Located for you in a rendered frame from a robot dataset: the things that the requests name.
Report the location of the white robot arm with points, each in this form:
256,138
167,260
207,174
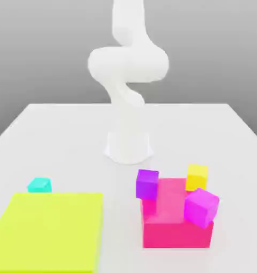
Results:
128,64

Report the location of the small purple cube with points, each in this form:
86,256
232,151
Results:
147,185

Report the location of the small yellow cube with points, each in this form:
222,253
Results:
196,178

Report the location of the small magenta cube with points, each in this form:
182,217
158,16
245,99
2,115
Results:
201,208

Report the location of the small cyan cube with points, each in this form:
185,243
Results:
39,185

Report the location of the large pink box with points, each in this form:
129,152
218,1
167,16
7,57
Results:
173,232

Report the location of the large yellow-green box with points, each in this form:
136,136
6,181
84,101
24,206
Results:
49,230

